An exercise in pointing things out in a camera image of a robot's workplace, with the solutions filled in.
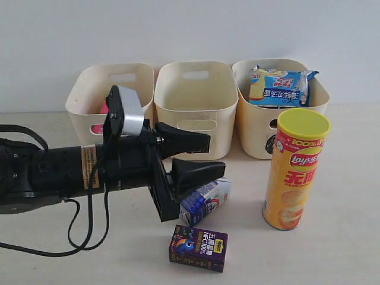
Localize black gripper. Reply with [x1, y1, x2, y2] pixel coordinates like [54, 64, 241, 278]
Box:
[116, 122, 226, 222]

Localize pink Lays chips can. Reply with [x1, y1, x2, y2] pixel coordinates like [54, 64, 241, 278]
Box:
[91, 102, 110, 134]

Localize blue instant noodle packet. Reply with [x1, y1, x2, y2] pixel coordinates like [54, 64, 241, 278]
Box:
[248, 65, 319, 108]

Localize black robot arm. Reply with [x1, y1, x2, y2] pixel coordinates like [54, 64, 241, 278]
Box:
[1, 123, 226, 221]

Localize blue white milk carton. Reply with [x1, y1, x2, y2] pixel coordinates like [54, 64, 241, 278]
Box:
[179, 178, 232, 227]

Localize middle cream plastic bin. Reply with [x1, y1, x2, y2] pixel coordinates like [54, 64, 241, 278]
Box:
[154, 61, 239, 160]

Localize cream plastic bin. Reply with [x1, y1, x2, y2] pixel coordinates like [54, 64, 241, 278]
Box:
[232, 59, 330, 160]
[154, 61, 239, 160]
[65, 63, 155, 145]

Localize right cream plastic bin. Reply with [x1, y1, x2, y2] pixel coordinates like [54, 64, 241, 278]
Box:
[232, 59, 330, 160]

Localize purple juice carton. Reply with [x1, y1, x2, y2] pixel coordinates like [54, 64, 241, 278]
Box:
[169, 224, 229, 273]

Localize left cream plastic bin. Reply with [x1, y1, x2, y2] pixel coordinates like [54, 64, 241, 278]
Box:
[65, 63, 155, 145]

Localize yellow Lays chips can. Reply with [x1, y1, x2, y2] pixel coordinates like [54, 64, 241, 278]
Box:
[262, 108, 331, 231]

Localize black camera cable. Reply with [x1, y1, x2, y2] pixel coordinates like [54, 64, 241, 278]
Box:
[0, 124, 119, 258]

